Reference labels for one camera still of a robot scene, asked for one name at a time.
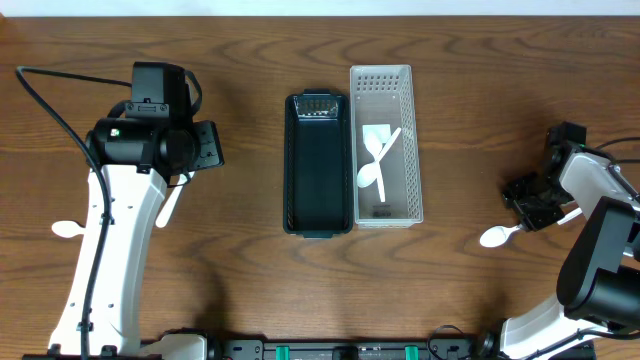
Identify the white plastic spoon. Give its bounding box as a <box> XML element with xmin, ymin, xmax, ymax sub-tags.
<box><xmin>479</xmin><ymin>225</ymin><xmax>524</xmax><ymax>248</ymax></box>
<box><xmin>357</xmin><ymin>128</ymin><xmax>402</xmax><ymax>188</ymax></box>
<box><xmin>51</xmin><ymin>220</ymin><xmax>85</xmax><ymax>239</ymax></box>
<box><xmin>557</xmin><ymin>208</ymin><xmax>582</xmax><ymax>225</ymax></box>
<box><xmin>364</xmin><ymin>132</ymin><xmax>386</xmax><ymax>202</ymax></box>

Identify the clear plastic basket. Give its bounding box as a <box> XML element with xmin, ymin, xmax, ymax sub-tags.
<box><xmin>350</xmin><ymin>64</ymin><xmax>424</xmax><ymax>228</ymax></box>

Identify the black plastic basket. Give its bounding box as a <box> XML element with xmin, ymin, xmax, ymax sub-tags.
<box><xmin>283</xmin><ymin>89</ymin><xmax>354</xmax><ymax>239</ymax></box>

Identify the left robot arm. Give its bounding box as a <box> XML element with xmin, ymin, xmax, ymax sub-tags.
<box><xmin>47</xmin><ymin>62</ymin><xmax>224</xmax><ymax>359</ymax></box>

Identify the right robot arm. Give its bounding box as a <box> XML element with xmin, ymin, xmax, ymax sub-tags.
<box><xmin>472</xmin><ymin>122</ymin><xmax>639</xmax><ymax>359</ymax></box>

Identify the white label in basket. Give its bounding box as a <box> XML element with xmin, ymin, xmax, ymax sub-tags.
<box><xmin>362</xmin><ymin>124</ymin><xmax>391</xmax><ymax>145</ymax></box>

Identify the white plastic fork right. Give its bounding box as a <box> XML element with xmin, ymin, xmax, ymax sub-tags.
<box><xmin>155</xmin><ymin>171</ymin><xmax>195</xmax><ymax>228</ymax></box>

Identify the right black cable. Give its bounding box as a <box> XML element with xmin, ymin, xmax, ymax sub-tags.
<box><xmin>519</xmin><ymin>137</ymin><xmax>640</xmax><ymax>360</ymax></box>

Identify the black cable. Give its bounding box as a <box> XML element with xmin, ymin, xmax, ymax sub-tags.
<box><xmin>14</xmin><ymin>66</ymin><xmax>134</xmax><ymax>360</ymax></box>
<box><xmin>519</xmin><ymin>137</ymin><xmax>640</xmax><ymax>360</ymax></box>

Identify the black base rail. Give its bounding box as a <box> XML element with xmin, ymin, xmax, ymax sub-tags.
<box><xmin>22</xmin><ymin>327</ymin><xmax>597</xmax><ymax>360</ymax></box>

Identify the left black cable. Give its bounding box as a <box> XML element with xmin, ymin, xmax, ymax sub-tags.
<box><xmin>14</xmin><ymin>66</ymin><xmax>134</xmax><ymax>360</ymax></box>

